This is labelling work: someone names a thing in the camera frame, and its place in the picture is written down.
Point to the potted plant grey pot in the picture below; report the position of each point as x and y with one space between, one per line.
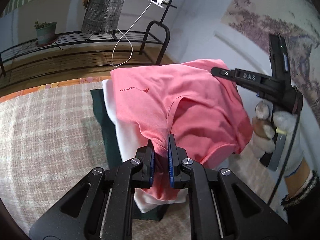
46 32

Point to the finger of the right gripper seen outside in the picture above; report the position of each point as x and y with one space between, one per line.
249 80

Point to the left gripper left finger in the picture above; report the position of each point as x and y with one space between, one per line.
100 205

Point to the hanging grey plaid coat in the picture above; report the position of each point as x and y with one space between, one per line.
101 16

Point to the pink t-shirt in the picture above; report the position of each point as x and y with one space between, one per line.
204 113

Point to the right forearm with bracelets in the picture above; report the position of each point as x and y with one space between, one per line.
302 202

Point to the black metal clothes rack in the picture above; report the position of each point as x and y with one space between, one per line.
75 50

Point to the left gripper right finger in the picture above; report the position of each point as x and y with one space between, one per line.
221 205

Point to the right gloved hand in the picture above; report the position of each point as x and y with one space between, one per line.
265 125

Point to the plaid bed blanket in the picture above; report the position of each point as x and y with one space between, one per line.
50 139

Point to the white folded garment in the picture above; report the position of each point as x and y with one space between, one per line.
129 139

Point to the orange patterned bed sheet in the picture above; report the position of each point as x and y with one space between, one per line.
72 82

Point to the dark green folded garment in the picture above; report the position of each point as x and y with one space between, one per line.
113 157

